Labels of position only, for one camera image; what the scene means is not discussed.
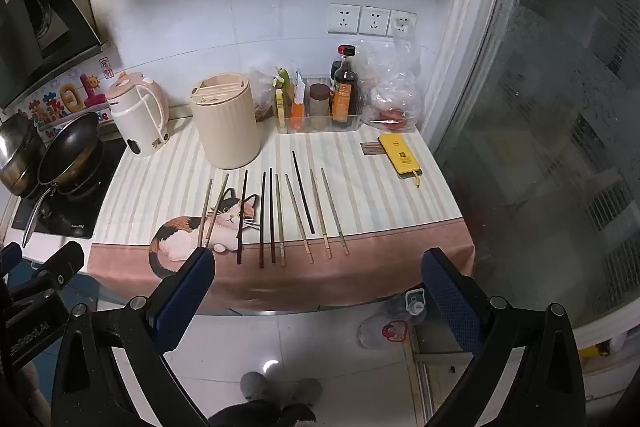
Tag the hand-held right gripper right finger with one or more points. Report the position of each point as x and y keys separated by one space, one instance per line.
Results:
x=450 y=302

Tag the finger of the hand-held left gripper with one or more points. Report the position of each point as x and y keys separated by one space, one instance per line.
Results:
x=62 y=259
x=10 y=255

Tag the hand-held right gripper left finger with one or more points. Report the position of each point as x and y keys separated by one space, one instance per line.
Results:
x=182 y=297

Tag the dark brown chopstick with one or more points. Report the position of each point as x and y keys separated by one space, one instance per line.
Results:
x=242 y=217
x=262 y=219
x=272 y=214

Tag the beige ribbed utensil holder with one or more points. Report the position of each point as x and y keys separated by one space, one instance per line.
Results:
x=227 y=127

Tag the black induction cooktop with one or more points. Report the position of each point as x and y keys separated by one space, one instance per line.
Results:
x=75 y=217

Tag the clear plastic bottle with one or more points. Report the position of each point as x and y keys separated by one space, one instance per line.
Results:
x=385 y=327

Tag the grey-brown chopstick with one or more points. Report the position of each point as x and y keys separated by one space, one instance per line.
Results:
x=205 y=213
x=218 y=207

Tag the steel pot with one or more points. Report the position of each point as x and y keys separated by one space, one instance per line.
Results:
x=17 y=157

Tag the black frying pan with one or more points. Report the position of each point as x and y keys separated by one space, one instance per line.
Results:
x=70 y=147

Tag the striped cat-print tablecloth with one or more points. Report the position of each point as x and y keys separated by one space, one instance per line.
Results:
x=150 y=187

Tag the person's grey slipper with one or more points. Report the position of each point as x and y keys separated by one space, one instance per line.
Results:
x=306 y=391
x=255 y=384

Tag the person's dark trousers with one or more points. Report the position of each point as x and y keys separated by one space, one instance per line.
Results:
x=260 y=414

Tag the pink and white kettle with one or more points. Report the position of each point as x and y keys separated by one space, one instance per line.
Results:
x=140 y=122

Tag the black chopstick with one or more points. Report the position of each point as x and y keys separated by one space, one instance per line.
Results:
x=303 y=192

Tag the brown card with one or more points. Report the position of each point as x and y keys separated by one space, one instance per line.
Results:
x=371 y=148

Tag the yellow packet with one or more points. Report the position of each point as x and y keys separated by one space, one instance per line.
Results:
x=280 y=106

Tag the clear plastic organizer bin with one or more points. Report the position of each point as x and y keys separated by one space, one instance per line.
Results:
x=320 y=124

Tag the small clear plastic bag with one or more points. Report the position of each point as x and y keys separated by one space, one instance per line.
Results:
x=262 y=84

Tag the large clear plastic bag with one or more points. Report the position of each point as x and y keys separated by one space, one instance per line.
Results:
x=395 y=77

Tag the steel range hood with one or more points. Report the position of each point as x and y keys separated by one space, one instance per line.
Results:
x=45 y=22

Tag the dark soy sauce bottle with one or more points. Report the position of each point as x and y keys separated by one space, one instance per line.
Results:
x=345 y=87

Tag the green packet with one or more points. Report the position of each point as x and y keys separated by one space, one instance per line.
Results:
x=283 y=79

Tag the brown-lidded jar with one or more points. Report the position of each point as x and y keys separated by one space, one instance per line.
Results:
x=320 y=99

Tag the colourful cartoon wall sticker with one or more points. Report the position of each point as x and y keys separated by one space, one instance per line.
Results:
x=65 y=99

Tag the white wall outlet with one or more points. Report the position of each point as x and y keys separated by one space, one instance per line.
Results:
x=375 y=21
x=403 y=24
x=344 y=19

